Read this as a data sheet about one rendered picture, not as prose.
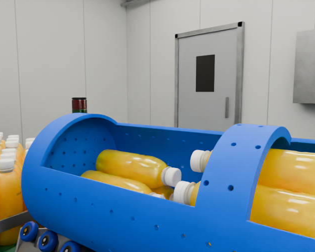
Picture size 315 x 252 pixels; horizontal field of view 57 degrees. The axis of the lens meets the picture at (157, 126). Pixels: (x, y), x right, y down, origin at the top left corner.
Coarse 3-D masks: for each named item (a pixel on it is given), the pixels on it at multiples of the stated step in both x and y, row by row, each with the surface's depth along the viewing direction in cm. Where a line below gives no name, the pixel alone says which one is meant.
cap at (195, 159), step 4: (196, 152) 51; (200, 152) 51; (192, 156) 51; (196, 156) 50; (200, 156) 50; (192, 160) 50; (196, 160) 50; (192, 164) 50; (196, 164) 50; (192, 168) 51; (196, 168) 50
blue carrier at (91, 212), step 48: (48, 144) 58; (96, 144) 75; (144, 144) 73; (192, 144) 64; (240, 144) 39; (288, 144) 48; (48, 192) 54; (96, 192) 46; (240, 192) 34; (96, 240) 49; (144, 240) 41; (192, 240) 36; (240, 240) 33; (288, 240) 30
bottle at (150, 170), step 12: (108, 156) 68; (120, 156) 67; (132, 156) 65; (144, 156) 64; (96, 168) 70; (108, 168) 67; (120, 168) 65; (132, 168) 63; (144, 168) 62; (156, 168) 61; (144, 180) 61; (156, 180) 61
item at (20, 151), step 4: (0, 140) 115; (0, 144) 114; (4, 144) 122; (20, 144) 115; (0, 148) 108; (4, 148) 115; (16, 148) 101; (20, 148) 108; (24, 148) 106; (0, 152) 102; (16, 152) 100; (20, 152) 102; (20, 156) 101; (20, 160) 100
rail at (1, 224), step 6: (12, 216) 72; (18, 216) 73; (24, 216) 74; (30, 216) 75; (0, 222) 69; (6, 222) 70; (12, 222) 72; (18, 222) 73; (24, 222) 74; (0, 228) 69; (6, 228) 71
